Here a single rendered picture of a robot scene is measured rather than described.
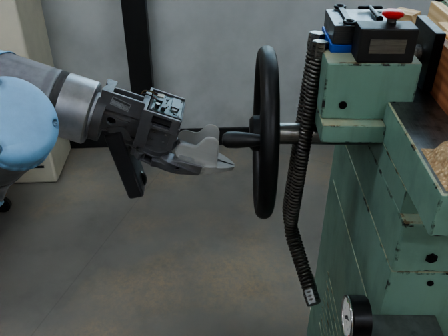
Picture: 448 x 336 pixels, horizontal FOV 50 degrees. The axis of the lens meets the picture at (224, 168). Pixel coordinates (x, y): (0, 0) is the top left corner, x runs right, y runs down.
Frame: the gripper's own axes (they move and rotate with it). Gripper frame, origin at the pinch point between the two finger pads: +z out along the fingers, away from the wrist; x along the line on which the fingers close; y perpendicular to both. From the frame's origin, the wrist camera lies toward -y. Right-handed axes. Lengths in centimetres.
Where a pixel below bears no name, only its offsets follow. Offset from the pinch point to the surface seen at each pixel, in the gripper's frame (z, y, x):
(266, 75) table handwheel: 1.3, 13.9, 5.4
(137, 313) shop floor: 2, -86, 39
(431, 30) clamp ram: 22.0, 27.0, 9.9
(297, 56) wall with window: 41, -25, 145
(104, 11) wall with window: -43, -34, 140
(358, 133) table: 17.3, 11.0, 3.3
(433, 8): 35, 26, 40
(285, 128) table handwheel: 9.0, 4.5, 10.4
